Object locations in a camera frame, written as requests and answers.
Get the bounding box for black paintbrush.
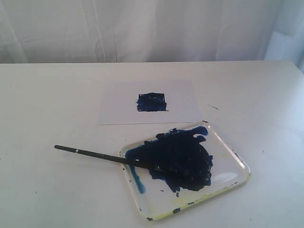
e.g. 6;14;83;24
54;145;188;178

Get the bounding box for white paint tray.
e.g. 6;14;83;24
122;121;251;221

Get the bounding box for white paper sheet with square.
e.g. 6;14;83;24
97;79;202;125

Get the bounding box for white curtain backdrop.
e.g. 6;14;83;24
0;0;304;70

